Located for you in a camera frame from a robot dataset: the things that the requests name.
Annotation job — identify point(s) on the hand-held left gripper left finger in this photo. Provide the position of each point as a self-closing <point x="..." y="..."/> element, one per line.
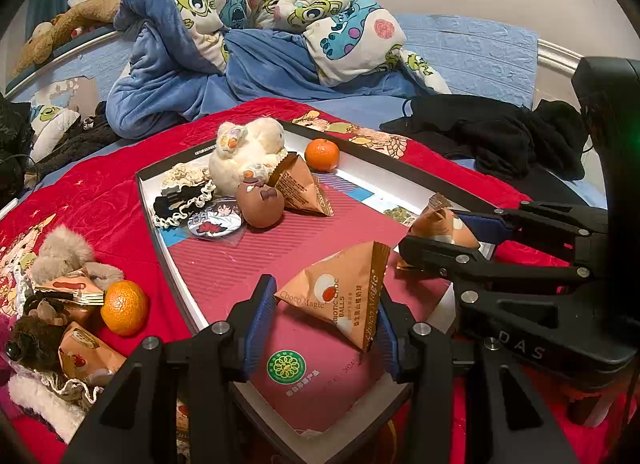
<point x="260" y="314"/>

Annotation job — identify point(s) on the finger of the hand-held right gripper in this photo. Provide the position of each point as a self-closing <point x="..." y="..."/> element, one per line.
<point x="430" y="250"/>
<point x="482" y="225"/>

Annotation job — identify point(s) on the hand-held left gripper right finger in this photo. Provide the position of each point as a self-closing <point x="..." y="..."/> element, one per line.
<point x="387" y="339"/>

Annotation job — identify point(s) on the orange triangular snack packet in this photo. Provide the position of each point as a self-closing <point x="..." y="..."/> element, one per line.
<point x="70" y="289"/>
<point x="80" y="349"/>
<point x="300" y="189"/>
<point x="440" y="229"/>
<point x="340" y="289"/>

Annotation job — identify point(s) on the shallow box with red inside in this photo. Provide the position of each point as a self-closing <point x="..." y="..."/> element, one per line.
<point x="310" y="234"/>

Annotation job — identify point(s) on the black clothing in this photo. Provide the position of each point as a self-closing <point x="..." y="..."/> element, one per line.
<point x="490" y="134"/>

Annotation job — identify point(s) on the brown round plush toy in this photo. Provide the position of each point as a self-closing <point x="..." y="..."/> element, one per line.
<point x="260" y="209"/>

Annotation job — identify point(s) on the round cartoon pin badge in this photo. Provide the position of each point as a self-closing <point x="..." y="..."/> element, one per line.
<point x="215" y="216"/>

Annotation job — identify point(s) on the mandarin orange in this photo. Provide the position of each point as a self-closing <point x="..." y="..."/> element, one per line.
<point x="322" y="154"/>
<point x="125" y="308"/>

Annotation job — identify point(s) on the black lace scrunchie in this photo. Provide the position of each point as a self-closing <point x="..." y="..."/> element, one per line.
<point x="170" y="206"/>

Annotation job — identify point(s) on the white plush toy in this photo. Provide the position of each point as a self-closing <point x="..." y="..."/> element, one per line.
<point x="235" y="164"/>

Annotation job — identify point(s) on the cream lace scrunchie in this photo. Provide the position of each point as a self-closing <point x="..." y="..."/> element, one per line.
<point x="185" y="175"/>

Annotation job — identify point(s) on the red printed blanket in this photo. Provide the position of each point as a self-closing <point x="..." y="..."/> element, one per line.
<point x="100" y="194"/>

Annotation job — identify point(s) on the grey fluffy plush toy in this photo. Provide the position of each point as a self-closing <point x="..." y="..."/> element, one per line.
<point x="60" y="254"/>

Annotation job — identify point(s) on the dark brown plush toy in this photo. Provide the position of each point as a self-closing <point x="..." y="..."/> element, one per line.
<point x="35" y="339"/>

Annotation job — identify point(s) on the white fluffy plush item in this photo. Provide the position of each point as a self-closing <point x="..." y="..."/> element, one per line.
<point x="40" y="404"/>

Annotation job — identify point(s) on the blue monster print blanket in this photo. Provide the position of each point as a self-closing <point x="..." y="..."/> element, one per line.
<point x="270" y="64"/>

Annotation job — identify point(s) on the dark knit clothing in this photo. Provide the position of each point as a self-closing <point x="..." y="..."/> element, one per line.
<point x="80" y="144"/>

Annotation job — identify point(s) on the monster print pillow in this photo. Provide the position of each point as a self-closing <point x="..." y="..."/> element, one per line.
<point x="55" y="119"/>

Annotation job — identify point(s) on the black bag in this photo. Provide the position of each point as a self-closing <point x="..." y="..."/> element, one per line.
<point x="12" y="144"/>

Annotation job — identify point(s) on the brown teddy bear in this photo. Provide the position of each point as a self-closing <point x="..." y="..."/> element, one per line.
<point x="75" y="19"/>

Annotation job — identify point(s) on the white bed frame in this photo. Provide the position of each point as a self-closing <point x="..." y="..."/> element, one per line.
<point x="560" y="54"/>

